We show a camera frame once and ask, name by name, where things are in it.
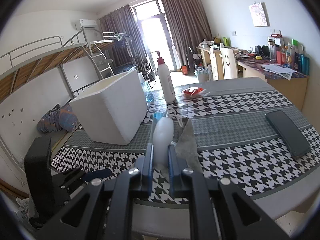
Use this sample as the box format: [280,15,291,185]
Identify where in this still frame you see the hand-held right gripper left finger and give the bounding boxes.
[34,143,154,240]

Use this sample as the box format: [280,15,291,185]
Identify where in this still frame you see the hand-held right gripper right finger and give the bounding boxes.
[168,145,290,240]

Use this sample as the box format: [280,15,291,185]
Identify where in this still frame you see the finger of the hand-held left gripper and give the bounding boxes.
[54,166,113,182]

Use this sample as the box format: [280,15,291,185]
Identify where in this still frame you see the grey fluffy cloth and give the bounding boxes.
[161,117,203,178]

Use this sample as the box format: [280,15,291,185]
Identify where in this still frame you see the translucent plastic container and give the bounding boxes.
[152,117,175,168]

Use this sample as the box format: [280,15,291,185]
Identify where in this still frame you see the blue face mask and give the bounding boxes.
[150,104,187,130]

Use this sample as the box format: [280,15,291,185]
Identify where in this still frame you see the white foam box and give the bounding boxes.
[69,69,148,145]

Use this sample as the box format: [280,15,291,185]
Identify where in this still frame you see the blue orange patterned quilt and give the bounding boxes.
[37,104,80,133]

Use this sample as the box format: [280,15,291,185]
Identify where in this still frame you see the clear blue water jug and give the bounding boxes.
[140,72,154,103]

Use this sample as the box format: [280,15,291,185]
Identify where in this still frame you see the houndstooth tablecloth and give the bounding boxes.
[50,77,320,203]

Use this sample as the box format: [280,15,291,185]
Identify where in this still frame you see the red snack packet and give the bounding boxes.
[180,87,204,98]

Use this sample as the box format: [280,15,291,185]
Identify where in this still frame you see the white pump bottle red nozzle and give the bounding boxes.
[155,51,176,103]

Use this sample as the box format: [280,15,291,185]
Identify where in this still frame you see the white bucket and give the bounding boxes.
[195,69,208,83]

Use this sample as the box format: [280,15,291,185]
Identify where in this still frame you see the black folding chair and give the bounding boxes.
[141,57,157,83]

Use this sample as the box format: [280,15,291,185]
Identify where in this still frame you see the metal bunk bed blue bedding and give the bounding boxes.
[102,31,138,78]

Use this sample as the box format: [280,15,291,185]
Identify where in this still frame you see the black luggage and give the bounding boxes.
[185,47,202,67]

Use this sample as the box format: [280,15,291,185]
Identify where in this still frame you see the metal bunk bed wooden slats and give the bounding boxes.
[0,35,90,140]

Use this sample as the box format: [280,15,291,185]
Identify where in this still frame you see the wooden chair smiley face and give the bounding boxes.
[220,47,239,80]

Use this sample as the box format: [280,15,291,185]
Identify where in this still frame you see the metal bunk bed ladder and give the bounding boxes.
[89,41,115,79]

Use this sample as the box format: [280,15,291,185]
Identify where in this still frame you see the dark smartphone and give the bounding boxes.
[265,110,312,161]

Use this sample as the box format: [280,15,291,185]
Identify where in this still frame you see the dark hanging clothes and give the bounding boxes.
[114,36,128,49]

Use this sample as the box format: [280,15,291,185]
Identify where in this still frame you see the glass balcony door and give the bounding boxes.
[130,0,175,73]

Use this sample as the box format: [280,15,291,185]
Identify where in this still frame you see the wooden desk patterned cover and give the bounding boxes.
[236,57,309,112]

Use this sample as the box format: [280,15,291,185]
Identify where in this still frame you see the brown curtain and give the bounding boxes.
[160,0,213,69]
[99,5,148,67]

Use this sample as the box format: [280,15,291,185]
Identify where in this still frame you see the white papers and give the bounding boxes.
[261,64,298,80]

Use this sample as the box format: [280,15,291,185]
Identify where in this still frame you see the white air conditioner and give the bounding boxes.
[76,19,97,29]

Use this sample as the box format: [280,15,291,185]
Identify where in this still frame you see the row of toiletry bottles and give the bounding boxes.
[267,34,310,75]

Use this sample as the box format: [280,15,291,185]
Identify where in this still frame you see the pink wall picture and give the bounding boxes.
[249,2,270,27]

